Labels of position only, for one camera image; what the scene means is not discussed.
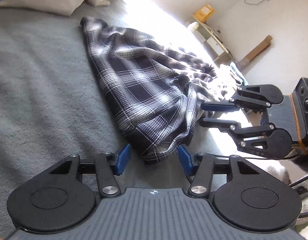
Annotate white low shelf unit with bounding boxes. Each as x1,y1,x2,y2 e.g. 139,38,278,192
185,16,235,66

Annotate white fluffy rug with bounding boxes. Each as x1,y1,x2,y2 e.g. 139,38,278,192
264,158,308,239

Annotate dark plaid flannel pants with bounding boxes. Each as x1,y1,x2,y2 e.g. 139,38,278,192
81,17,227,164

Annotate yellow box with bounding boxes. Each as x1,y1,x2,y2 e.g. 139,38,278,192
193,4,215,22

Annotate grey battery pack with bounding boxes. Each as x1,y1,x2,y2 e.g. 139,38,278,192
291,77,308,147

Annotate folded clothes stack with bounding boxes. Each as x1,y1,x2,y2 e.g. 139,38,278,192
229,62,249,86

